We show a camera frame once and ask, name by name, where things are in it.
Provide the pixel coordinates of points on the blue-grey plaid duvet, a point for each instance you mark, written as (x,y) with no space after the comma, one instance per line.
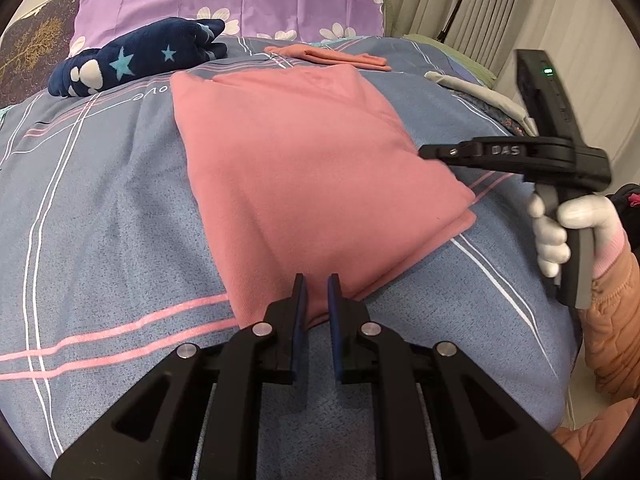
(100,210)

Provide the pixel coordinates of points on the person's right forearm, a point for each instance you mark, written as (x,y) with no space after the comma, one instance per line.
(615,320)

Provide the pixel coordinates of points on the dark floral cloth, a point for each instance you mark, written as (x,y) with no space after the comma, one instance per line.
(507,120)

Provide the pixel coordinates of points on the dark tree-print cushion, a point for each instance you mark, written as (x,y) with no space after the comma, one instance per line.
(35,45)

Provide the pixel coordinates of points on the salmon folded cloth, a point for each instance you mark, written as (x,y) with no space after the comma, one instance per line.
(340,57)

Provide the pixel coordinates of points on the white curtain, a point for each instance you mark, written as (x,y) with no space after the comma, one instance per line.
(575,10)

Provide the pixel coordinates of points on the light green cloth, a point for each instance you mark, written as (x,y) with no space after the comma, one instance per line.
(450,52)

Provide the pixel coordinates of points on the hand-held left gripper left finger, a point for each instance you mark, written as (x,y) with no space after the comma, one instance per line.
(301,325)

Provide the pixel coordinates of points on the person's right hand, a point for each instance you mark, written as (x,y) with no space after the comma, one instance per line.
(590,212)

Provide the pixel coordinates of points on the pink long-sleeve shirt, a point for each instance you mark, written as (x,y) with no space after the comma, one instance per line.
(300,160)

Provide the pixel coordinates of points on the navy star-print fleece garment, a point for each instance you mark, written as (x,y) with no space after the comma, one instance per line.
(140,55)

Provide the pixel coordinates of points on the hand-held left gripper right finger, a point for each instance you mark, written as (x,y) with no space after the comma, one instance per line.
(334,325)

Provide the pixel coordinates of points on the purple floral pillow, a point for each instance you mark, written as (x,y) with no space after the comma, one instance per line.
(250,0)

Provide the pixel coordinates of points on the black floor lamp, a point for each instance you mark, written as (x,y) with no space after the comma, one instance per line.
(457,10)

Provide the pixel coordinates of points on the white folded cloth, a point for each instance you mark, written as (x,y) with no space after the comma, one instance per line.
(475,90)

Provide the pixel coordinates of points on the orange puffer jacket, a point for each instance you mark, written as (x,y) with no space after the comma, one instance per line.
(595,430)

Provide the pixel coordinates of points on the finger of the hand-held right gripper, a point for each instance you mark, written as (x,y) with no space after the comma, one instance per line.
(450,154)

